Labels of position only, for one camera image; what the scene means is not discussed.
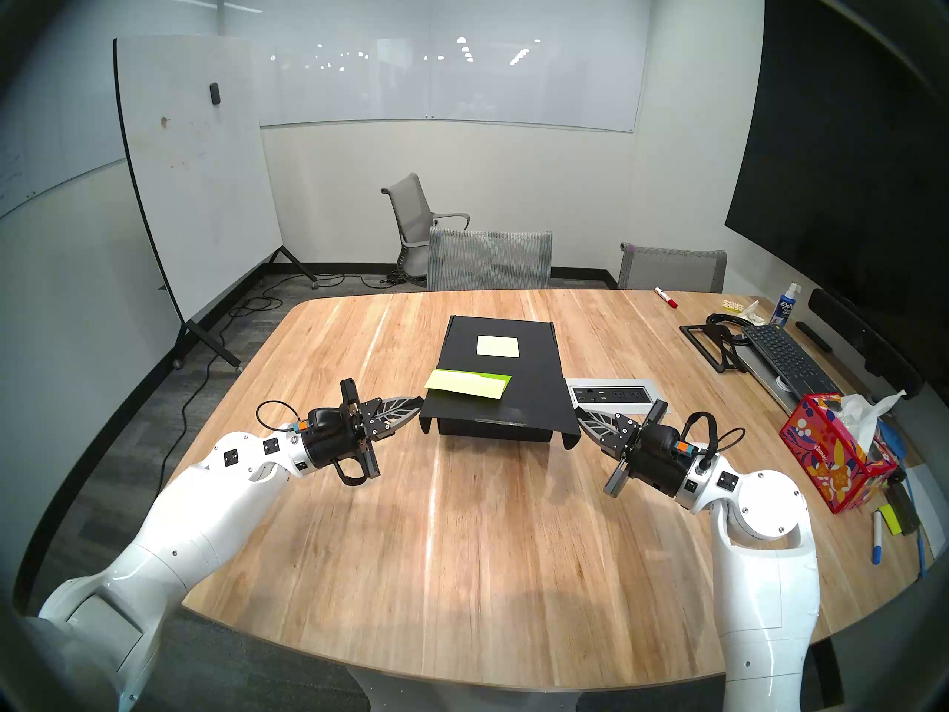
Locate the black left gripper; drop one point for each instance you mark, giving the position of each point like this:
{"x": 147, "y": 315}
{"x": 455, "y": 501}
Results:
{"x": 326, "y": 443}

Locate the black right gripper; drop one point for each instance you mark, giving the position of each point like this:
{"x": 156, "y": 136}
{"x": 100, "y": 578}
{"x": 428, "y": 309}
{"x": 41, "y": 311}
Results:
{"x": 656, "y": 462}

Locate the black cardboard box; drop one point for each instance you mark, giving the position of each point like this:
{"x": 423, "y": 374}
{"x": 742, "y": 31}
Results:
{"x": 534, "y": 391}

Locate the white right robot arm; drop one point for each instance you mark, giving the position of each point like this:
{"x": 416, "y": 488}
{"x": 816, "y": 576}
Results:
{"x": 764, "y": 569}

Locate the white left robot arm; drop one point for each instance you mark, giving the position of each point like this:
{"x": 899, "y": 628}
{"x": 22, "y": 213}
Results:
{"x": 185, "y": 532}

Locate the red floral tissue box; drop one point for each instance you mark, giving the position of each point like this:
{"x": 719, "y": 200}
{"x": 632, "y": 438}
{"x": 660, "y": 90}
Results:
{"x": 827, "y": 458}

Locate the silver table power outlet panel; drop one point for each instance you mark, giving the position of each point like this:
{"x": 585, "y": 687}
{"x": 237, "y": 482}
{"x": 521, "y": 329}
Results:
{"x": 615, "y": 391}

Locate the neon yellow sticky note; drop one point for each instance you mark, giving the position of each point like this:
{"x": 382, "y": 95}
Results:
{"x": 467, "y": 383}

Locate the pale square sticky note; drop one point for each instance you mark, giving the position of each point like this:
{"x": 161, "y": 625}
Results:
{"x": 497, "y": 346}

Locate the black folding laptop stand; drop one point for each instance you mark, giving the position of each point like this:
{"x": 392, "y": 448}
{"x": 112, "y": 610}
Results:
{"x": 723, "y": 347}

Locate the red capped whiteboard marker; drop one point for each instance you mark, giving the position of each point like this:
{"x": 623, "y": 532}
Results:
{"x": 665, "y": 297}

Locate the silver keyboard tray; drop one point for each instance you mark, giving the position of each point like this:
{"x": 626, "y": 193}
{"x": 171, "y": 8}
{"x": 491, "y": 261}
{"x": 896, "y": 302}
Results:
{"x": 764, "y": 380}

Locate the grey mesh office chair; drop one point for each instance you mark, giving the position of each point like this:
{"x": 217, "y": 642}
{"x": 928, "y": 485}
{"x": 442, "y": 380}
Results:
{"x": 671, "y": 269}
{"x": 489, "y": 259}

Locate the crumpled white tissue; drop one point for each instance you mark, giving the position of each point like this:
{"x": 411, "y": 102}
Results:
{"x": 752, "y": 312}

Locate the black keyboard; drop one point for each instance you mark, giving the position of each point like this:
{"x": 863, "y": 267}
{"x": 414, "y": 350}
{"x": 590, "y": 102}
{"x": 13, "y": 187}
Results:
{"x": 786, "y": 354}

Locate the whiteboard cleaner spray bottle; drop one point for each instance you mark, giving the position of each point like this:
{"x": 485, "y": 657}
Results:
{"x": 784, "y": 311}

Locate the grey office chair with armrests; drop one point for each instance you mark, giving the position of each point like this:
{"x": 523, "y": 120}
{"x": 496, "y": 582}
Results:
{"x": 408, "y": 206}

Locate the black remote control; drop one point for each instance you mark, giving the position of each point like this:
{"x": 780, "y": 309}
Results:
{"x": 814, "y": 336}

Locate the white tissue sheet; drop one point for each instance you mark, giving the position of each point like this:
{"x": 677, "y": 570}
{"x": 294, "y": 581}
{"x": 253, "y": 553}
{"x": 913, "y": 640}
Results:
{"x": 860, "y": 414}

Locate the black video conference bar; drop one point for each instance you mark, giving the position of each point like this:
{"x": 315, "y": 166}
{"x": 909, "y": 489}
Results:
{"x": 867, "y": 343}

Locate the blue plastic swatter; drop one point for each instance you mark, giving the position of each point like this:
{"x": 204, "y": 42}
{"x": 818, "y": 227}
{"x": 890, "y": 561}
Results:
{"x": 895, "y": 440}

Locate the blue capped whiteboard marker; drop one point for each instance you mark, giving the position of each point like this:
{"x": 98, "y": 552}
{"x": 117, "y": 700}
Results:
{"x": 877, "y": 538}

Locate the mobile whiteboard on stand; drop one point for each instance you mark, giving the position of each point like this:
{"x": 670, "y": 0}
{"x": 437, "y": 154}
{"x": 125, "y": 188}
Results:
{"x": 200, "y": 191}

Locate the yellow sticky note pad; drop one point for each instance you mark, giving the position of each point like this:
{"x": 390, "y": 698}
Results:
{"x": 891, "y": 519}

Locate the black felt board eraser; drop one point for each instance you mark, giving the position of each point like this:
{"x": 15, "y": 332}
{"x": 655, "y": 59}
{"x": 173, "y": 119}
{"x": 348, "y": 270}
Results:
{"x": 904, "y": 506}

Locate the white paper sheet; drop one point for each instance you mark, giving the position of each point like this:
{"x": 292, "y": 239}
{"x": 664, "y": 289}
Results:
{"x": 934, "y": 503}

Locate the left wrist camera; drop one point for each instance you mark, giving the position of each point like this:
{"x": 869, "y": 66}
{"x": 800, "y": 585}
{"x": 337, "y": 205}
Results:
{"x": 319, "y": 419}

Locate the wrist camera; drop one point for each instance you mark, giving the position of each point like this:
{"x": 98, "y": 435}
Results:
{"x": 319, "y": 419}
{"x": 686, "y": 443}

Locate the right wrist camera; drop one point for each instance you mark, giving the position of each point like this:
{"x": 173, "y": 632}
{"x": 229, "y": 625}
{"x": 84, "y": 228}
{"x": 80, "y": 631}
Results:
{"x": 686, "y": 443}

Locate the large wall glass whiteboard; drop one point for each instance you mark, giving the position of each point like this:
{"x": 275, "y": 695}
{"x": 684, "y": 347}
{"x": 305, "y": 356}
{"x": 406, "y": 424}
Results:
{"x": 460, "y": 80}

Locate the large black wall screen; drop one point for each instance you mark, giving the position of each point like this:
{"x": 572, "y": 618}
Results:
{"x": 845, "y": 162}

